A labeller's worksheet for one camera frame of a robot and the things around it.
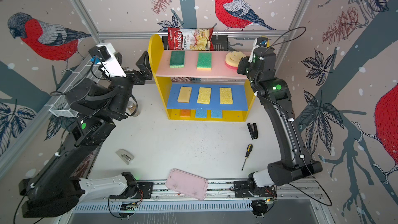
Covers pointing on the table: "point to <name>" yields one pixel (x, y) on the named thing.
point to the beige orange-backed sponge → (184, 94)
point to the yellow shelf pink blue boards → (200, 85)
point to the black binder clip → (253, 130)
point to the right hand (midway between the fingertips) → (240, 60)
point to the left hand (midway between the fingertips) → (130, 52)
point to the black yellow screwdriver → (249, 149)
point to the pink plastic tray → (186, 184)
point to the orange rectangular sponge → (185, 113)
